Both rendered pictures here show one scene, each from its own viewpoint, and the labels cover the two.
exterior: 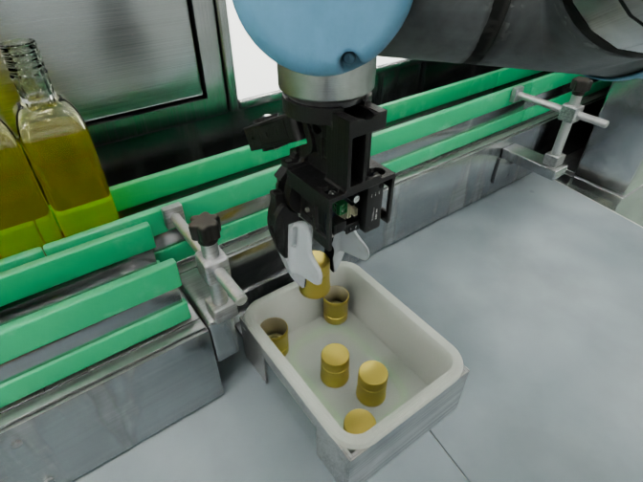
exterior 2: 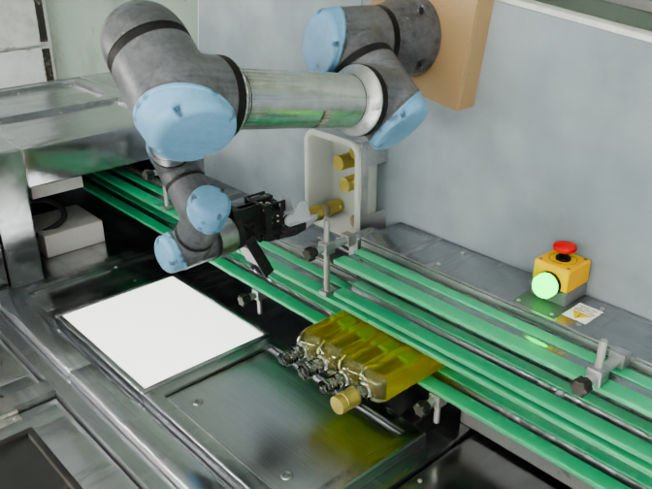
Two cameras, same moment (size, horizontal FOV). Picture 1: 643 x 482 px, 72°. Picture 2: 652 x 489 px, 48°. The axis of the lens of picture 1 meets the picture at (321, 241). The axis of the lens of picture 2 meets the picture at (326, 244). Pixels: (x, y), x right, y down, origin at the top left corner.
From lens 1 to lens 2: 1.13 m
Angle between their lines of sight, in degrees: 17
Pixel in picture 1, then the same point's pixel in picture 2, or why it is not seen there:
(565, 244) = not seen: hidden behind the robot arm
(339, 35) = (218, 194)
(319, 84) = (229, 227)
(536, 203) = (219, 157)
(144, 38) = (258, 374)
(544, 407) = not seen: hidden behind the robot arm
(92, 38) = (272, 388)
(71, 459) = (448, 250)
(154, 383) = (398, 242)
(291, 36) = (224, 203)
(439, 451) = not seen: hidden behind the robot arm
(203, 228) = (308, 250)
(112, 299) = (359, 268)
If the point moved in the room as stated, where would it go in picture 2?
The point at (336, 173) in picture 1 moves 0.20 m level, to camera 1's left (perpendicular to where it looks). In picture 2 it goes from (255, 211) to (309, 293)
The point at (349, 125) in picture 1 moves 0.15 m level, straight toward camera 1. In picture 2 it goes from (236, 211) to (265, 166)
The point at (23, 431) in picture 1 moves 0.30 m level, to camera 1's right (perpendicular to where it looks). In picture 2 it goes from (431, 264) to (345, 147)
